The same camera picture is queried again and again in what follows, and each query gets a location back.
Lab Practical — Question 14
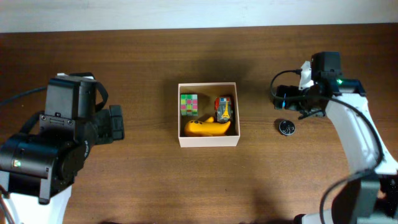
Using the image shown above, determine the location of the black round tin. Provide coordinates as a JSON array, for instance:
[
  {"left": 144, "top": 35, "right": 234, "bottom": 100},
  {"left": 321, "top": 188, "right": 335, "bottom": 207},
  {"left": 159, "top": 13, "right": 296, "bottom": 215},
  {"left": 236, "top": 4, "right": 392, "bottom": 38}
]
[{"left": 278, "top": 119, "right": 295, "bottom": 136}]

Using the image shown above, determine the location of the multicoloured puzzle cube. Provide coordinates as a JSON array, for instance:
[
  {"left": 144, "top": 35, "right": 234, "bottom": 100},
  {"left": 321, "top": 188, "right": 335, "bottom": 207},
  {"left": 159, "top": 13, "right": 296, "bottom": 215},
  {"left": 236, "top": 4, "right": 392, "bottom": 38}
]
[{"left": 180, "top": 94, "right": 198, "bottom": 116}]

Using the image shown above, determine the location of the red grey toy truck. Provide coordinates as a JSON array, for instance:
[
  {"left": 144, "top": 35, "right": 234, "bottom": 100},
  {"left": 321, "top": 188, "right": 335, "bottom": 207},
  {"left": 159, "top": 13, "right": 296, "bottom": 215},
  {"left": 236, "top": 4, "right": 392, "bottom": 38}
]
[{"left": 215, "top": 96, "right": 233, "bottom": 123}]

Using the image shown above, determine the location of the yellow rubber toy animal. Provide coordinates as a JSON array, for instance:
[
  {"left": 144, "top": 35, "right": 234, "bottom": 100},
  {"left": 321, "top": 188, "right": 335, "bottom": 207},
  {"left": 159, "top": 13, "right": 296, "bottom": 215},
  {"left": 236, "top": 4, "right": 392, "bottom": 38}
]
[{"left": 184, "top": 116, "right": 231, "bottom": 137}]

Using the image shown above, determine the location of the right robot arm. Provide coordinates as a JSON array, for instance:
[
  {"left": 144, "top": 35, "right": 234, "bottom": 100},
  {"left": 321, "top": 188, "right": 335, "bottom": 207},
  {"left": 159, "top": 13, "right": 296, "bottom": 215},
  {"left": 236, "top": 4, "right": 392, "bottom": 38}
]
[{"left": 270, "top": 52, "right": 397, "bottom": 224}]

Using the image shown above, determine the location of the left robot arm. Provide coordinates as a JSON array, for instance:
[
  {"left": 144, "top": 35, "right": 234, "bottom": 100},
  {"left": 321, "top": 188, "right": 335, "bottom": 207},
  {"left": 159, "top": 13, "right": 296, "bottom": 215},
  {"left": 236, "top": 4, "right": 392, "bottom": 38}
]
[{"left": 1, "top": 72, "right": 124, "bottom": 223}]

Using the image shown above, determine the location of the white square cardboard box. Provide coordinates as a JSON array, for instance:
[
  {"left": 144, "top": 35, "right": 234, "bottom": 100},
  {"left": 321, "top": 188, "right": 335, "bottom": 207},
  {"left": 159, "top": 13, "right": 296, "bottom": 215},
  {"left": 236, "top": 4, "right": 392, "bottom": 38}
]
[{"left": 178, "top": 82, "right": 241, "bottom": 147}]

